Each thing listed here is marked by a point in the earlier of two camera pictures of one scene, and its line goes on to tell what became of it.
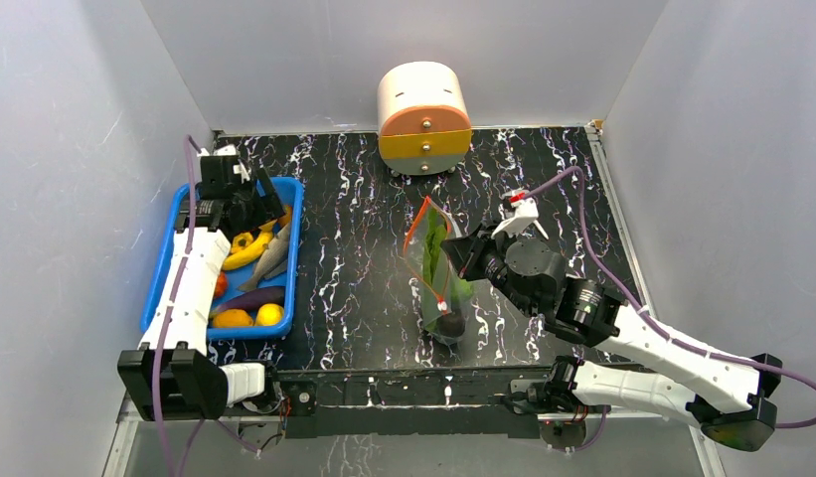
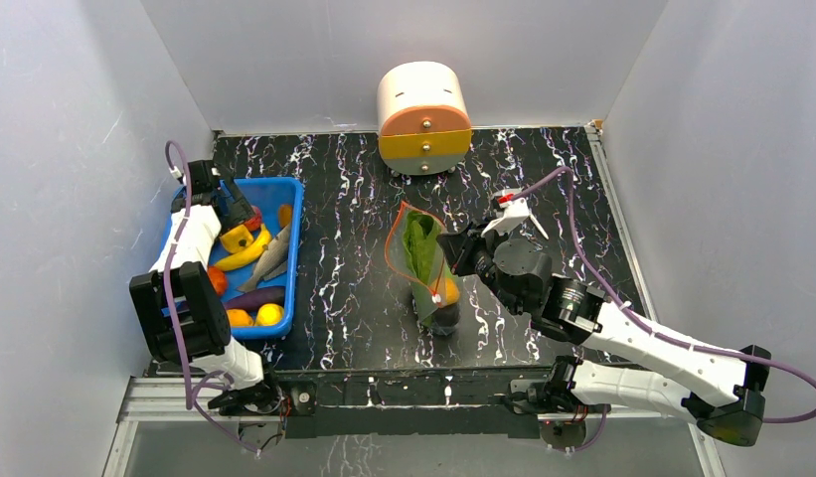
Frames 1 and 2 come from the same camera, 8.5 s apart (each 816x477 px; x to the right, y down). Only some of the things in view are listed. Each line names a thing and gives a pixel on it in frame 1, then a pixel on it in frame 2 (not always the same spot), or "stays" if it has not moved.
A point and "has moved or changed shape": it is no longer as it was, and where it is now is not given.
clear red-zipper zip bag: x=446 y=299 has moved or changed shape
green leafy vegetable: x=448 y=285 -> x=423 y=246
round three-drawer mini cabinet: x=424 y=123 stays
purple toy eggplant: x=251 y=299 stays
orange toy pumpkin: x=222 y=284 stays
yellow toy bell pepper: x=241 y=240 stays
